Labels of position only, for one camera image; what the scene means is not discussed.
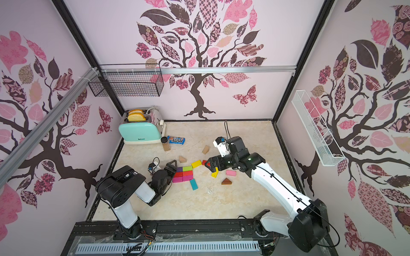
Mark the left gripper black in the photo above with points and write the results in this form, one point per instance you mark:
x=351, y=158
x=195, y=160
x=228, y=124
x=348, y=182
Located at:
x=172, y=170

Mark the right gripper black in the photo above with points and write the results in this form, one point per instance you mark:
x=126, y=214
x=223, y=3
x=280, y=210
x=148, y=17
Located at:
x=218, y=163

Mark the magenta block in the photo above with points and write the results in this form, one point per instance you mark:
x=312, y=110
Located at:
x=177, y=179
x=187, y=178

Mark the yellow block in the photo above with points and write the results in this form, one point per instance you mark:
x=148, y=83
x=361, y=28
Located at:
x=215, y=173
x=196, y=164

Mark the lime green block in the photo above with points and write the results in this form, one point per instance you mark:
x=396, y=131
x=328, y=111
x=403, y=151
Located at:
x=187, y=168

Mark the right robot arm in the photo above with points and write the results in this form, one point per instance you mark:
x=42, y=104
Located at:
x=306, y=222

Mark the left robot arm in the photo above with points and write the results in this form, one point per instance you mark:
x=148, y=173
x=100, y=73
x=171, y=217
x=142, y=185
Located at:
x=117, y=188

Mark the blue candy bag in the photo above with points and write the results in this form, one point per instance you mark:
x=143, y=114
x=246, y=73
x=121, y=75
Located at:
x=176, y=140

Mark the natural wood triangle block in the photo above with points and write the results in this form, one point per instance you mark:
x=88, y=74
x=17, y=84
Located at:
x=182, y=159

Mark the pink flat block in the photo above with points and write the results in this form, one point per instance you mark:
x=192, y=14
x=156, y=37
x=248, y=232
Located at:
x=231, y=173

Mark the brown triangle block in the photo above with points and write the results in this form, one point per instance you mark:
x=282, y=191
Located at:
x=226, y=181

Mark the teal rectangular block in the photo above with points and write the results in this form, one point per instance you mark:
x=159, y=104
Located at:
x=193, y=184

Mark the mint green toaster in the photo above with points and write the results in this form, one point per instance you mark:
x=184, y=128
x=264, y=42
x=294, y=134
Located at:
x=138, y=133

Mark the yellow toast front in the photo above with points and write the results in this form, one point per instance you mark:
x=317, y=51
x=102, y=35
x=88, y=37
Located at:
x=136, y=117

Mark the yellow toast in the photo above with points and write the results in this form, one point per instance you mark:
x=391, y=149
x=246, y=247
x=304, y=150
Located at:
x=136, y=111
x=136, y=117

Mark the yellow toast back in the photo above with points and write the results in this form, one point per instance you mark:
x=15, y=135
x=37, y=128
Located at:
x=136, y=111

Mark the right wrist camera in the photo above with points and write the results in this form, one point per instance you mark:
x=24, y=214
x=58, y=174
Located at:
x=222, y=146

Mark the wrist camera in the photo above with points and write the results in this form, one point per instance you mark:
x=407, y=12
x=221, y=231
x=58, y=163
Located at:
x=153, y=167
x=222, y=146

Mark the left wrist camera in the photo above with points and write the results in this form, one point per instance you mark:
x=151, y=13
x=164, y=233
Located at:
x=153, y=167

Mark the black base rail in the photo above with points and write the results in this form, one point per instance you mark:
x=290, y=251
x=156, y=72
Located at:
x=153, y=231

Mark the black wire basket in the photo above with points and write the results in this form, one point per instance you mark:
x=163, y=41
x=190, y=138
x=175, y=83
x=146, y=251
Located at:
x=127, y=82

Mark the white slotted cable duct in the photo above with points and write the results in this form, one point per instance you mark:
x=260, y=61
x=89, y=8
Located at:
x=166, y=247

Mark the white wire shelf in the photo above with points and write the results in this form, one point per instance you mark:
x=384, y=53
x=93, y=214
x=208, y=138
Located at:
x=310, y=111

